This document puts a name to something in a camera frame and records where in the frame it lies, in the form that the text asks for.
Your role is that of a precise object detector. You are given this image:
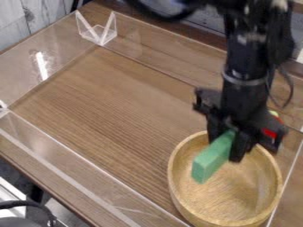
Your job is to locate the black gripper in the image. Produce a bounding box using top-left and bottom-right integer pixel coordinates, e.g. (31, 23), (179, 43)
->
(194, 71), (287, 162)

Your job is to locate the green rectangular block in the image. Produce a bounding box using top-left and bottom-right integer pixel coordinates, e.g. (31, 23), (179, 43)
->
(192, 130), (235, 184)

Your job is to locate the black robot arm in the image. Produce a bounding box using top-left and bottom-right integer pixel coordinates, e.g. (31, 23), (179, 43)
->
(126, 0), (295, 162)

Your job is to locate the wooden bowl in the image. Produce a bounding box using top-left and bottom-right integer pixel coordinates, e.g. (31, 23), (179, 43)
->
(167, 131), (283, 227)

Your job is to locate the red plush strawberry toy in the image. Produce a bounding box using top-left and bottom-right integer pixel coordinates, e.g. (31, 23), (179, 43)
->
(262, 110), (284, 139)

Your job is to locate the black device with screw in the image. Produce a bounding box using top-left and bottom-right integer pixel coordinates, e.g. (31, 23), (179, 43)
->
(0, 215), (57, 227)

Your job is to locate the black cable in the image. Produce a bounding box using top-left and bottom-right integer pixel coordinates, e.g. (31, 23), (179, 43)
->
(267, 65), (296, 110)

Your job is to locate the clear acrylic tray wall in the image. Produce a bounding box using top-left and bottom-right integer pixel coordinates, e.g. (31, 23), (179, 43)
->
(0, 101), (190, 227)

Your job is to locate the clear acrylic corner bracket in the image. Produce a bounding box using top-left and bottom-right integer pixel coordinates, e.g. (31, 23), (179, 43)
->
(75, 11), (118, 46)

